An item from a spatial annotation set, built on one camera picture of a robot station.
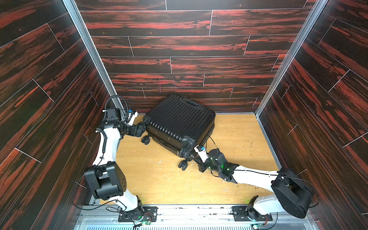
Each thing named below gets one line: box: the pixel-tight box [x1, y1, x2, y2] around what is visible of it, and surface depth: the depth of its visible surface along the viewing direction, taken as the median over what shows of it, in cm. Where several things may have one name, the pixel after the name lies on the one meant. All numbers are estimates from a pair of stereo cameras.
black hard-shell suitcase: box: [141, 94, 216, 172], surface depth 88 cm
